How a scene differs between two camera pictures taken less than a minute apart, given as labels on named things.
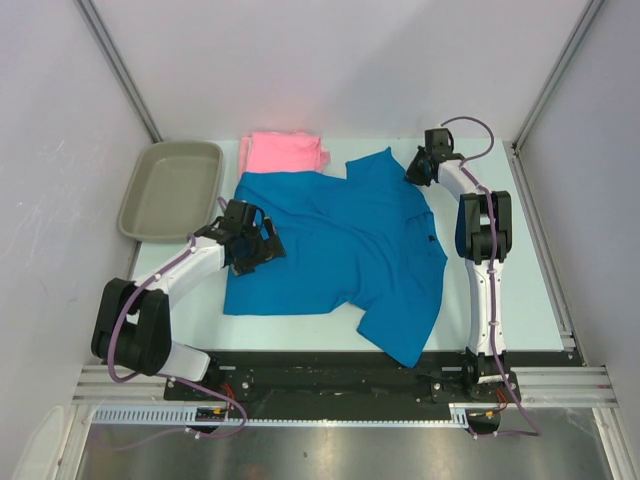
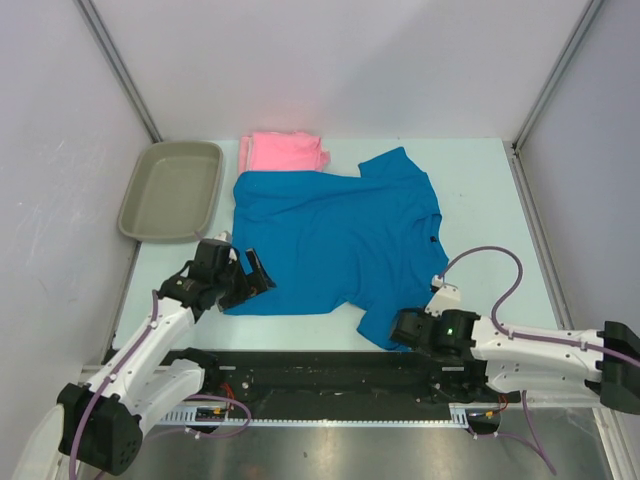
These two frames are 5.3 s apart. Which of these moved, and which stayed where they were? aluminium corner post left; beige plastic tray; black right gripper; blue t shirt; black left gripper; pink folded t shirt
Moved: black left gripper; black right gripper
Stayed: blue t shirt; aluminium corner post left; pink folded t shirt; beige plastic tray
